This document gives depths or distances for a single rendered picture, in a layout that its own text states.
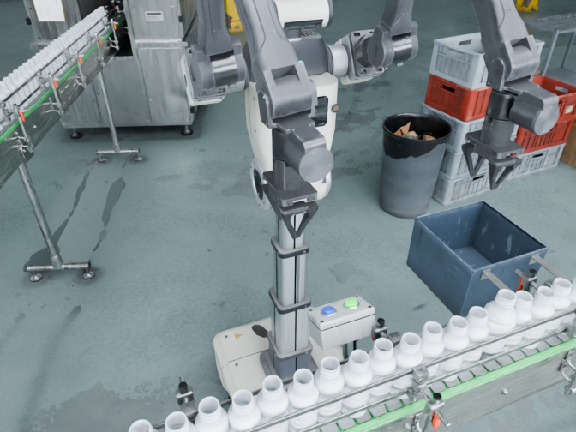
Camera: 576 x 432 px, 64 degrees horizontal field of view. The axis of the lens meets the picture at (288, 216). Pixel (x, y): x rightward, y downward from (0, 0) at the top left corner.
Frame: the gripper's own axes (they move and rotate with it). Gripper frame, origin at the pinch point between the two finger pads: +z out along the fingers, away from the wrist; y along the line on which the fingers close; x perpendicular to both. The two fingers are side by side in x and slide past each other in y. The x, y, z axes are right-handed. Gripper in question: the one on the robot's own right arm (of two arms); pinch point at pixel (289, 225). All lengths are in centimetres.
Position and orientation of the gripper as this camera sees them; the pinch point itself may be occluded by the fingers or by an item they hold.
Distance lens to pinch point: 84.7
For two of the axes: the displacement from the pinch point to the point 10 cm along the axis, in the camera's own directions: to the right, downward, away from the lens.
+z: 0.0, 8.2, 5.7
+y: 3.8, 5.2, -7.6
